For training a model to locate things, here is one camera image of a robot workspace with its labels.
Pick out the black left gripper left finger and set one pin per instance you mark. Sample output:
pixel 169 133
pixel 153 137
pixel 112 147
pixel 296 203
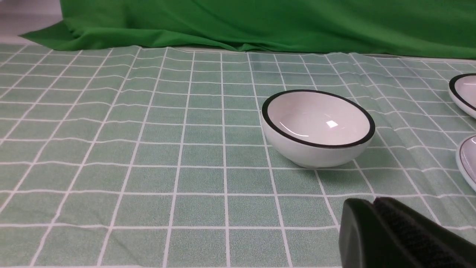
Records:
pixel 366 241

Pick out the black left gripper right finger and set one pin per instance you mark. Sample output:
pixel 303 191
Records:
pixel 432 245

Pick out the white plate brown rim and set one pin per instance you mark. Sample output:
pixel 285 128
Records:
pixel 466 160

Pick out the black-rimmed white bowl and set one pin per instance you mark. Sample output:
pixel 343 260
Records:
pixel 316 129

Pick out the black-rimmed cartoon plate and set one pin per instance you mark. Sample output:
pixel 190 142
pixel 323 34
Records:
pixel 462 90

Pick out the green backdrop cloth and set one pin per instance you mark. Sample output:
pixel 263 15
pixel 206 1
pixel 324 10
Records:
pixel 418 28

